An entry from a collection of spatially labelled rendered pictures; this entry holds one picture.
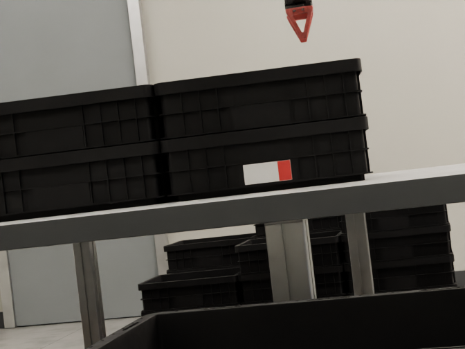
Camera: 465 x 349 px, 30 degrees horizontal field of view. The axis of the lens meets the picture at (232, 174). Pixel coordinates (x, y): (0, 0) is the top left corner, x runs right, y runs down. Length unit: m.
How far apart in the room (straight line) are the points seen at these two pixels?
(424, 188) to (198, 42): 3.93
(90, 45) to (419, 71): 1.92
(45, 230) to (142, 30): 3.85
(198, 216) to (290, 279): 0.17
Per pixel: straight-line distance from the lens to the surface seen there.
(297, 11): 2.15
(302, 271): 1.33
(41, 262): 5.39
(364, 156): 1.66
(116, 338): 0.83
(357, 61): 1.66
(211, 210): 1.29
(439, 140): 4.91
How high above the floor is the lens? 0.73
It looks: 1 degrees up
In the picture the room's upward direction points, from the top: 7 degrees counter-clockwise
